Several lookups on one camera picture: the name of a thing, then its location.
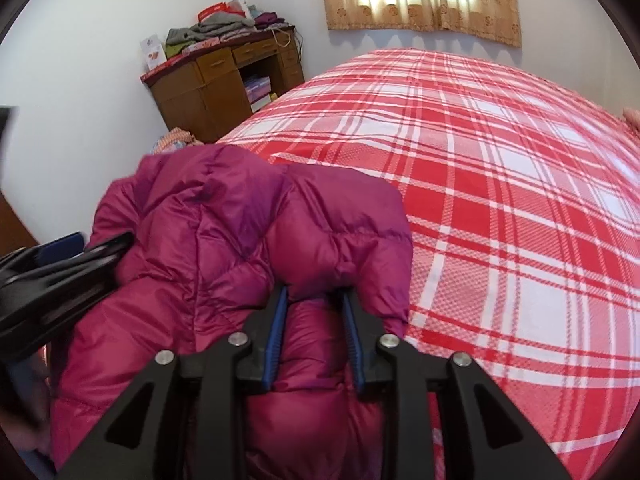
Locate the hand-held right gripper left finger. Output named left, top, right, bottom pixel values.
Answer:
left=55, top=285, right=291, bottom=480

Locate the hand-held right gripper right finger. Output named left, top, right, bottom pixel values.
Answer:
left=341, top=287, right=572, bottom=480

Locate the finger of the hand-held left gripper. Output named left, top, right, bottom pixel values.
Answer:
left=0, top=231, right=136, bottom=361
left=0, top=232, right=87, bottom=286

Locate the purple down jacket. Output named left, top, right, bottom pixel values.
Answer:
left=50, top=144, right=413, bottom=480

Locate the pastel clothes pile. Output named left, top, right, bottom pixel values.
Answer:
left=150, top=127, right=197, bottom=156

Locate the grey folded clothes pile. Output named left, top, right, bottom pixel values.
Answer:
left=165, top=12, right=256, bottom=46

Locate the brown wooden door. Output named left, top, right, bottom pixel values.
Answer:
left=0, top=192, right=40, bottom=256

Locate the red plaid bed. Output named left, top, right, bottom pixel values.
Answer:
left=215, top=47, right=640, bottom=471

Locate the wooden desk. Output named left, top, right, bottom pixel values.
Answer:
left=140, top=25, right=306, bottom=144

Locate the white printed card box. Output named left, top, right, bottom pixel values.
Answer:
left=140, top=34, right=167, bottom=72

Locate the white and yellow box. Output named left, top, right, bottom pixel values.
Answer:
left=250, top=92, right=279, bottom=114

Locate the pink flat box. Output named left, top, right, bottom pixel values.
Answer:
left=181, top=37, right=221, bottom=56

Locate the beige patterned curtain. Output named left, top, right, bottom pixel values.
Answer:
left=316, top=0, right=523, bottom=49

